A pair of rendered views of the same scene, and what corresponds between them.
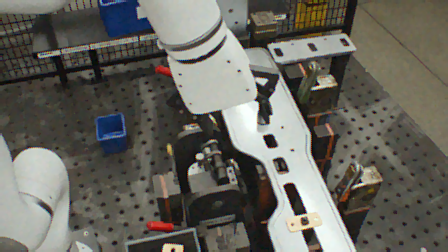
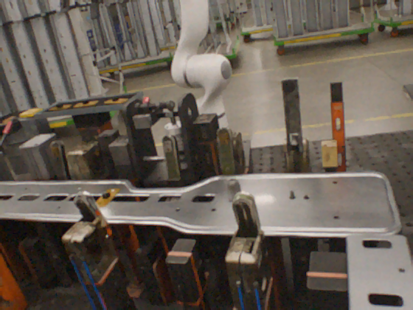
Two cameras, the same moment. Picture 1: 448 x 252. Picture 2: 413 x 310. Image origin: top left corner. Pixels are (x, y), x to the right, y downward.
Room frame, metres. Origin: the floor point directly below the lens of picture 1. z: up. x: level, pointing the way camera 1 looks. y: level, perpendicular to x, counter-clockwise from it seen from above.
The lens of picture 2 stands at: (1.28, -0.69, 1.43)
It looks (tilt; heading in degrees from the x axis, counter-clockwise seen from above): 24 degrees down; 126
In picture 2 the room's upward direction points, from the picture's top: 12 degrees counter-clockwise
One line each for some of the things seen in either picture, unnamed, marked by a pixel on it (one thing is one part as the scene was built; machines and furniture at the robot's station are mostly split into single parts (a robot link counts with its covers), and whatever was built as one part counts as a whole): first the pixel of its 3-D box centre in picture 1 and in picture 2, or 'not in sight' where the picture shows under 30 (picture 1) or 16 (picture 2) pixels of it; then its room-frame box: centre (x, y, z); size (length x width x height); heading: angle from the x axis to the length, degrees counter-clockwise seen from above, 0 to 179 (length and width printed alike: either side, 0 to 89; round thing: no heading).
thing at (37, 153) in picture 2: not in sight; (60, 194); (0.21, -0.11, 0.90); 0.13 x 0.10 x 0.41; 104
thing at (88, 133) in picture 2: not in sight; (108, 165); (0.27, 0.08, 0.92); 0.10 x 0.08 x 0.45; 14
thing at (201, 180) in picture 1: (210, 218); (175, 176); (0.62, 0.04, 0.94); 0.18 x 0.13 x 0.49; 14
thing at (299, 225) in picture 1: (304, 220); (106, 195); (0.57, -0.19, 1.01); 0.08 x 0.04 x 0.01; 104
